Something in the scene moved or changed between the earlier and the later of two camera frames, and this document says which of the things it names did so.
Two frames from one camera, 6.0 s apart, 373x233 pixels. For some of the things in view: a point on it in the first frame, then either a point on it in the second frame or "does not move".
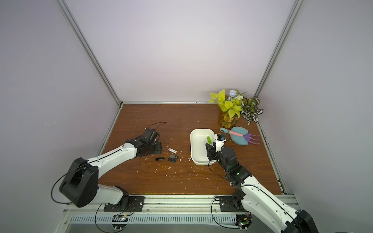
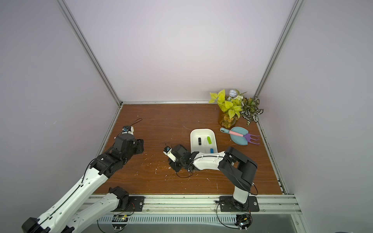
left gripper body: (154, 148) to (137, 148)
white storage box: (198, 151) does not move
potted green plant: (232, 105) does not move
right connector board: (243, 221) does not move
